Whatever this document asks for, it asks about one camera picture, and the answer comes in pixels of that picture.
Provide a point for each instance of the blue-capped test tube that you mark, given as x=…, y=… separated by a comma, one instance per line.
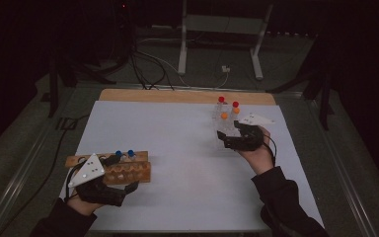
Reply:
x=131, y=153
x=118, y=153

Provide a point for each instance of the black tripod stand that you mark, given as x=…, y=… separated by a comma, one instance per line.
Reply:
x=54, y=89
x=324, y=98

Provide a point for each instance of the white table sheet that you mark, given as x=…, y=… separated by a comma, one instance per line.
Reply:
x=184, y=148

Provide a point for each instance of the person's left hand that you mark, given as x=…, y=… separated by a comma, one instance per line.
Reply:
x=84, y=207

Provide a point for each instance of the wooden test tube rack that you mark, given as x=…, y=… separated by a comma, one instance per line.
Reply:
x=131, y=173

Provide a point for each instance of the red-capped test tube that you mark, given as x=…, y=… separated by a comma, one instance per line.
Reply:
x=235, y=104
x=221, y=99

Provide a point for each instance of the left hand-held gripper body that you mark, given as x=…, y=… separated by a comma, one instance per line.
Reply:
x=89, y=173

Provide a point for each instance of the orange-capped test tube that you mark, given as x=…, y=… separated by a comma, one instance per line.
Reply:
x=224, y=116
x=236, y=111

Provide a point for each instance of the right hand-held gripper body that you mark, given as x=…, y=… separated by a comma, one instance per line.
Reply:
x=248, y=140

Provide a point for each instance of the person's right hand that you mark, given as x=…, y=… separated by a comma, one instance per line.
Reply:
x=260, y=159

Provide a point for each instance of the grey metal stand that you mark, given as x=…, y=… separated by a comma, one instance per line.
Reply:
x=223, y=24

